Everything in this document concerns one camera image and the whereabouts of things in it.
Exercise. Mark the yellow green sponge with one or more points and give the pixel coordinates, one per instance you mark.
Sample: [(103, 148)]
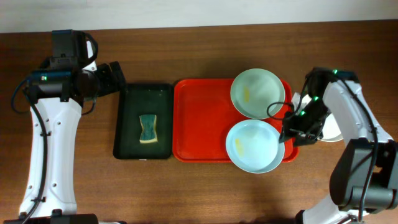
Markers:
[(148, 124)]

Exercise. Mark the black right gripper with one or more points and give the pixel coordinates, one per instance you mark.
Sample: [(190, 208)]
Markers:
[(289, 129)]

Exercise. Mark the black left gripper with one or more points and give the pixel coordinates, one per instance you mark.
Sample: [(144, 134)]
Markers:
[(112, 86)]

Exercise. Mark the black plastic tray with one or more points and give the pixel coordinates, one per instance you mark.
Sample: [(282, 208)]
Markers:
[(142, 99)]

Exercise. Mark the light blue plate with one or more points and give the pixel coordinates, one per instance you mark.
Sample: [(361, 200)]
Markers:
[(253, 146)]

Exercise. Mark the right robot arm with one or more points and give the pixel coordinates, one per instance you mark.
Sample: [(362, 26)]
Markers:
[(364, 180)]

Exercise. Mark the green plate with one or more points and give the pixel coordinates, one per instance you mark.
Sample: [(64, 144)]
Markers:
[(257, 93)]

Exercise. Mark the red plastic tray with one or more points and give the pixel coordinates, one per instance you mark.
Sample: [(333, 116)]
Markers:
[(203, 116)]

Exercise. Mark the white plate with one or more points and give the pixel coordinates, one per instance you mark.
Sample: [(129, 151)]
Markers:
[(330, 131)]

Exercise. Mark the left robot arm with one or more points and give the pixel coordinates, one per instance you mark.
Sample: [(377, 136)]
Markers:
[(56, 93)]

